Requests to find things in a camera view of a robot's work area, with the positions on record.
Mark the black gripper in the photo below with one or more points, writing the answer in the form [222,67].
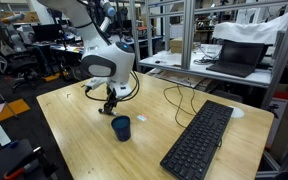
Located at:
[111,102]

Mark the dark blue plastic cup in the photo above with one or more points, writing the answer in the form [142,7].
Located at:
[121,127]

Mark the grey blue background robot arm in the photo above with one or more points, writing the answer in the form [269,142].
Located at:
[109,12]

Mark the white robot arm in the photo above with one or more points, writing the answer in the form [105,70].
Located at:
[104,62]

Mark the small red white sticker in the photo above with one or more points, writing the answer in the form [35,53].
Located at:
[142,117]

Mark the cardboard box on shelf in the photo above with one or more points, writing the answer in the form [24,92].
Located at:
[177,45]

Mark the black office chair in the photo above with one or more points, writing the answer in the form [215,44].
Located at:
[25,68]

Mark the black computer keyboard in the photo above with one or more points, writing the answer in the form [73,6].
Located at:
[191,155]

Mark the black computer monitor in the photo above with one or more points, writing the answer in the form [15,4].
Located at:
[49,32]

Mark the white round table grommet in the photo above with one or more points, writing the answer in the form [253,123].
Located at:
[237,112]

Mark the black open laptop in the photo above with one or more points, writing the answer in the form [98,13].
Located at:
[237,58]

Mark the white cloth sheet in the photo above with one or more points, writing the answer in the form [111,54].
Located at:
[265,33]

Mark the orange handled black tool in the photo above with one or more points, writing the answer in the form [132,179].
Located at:
[36,158]

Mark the aluminium frame shelf rack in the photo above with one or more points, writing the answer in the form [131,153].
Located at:
[269,82]

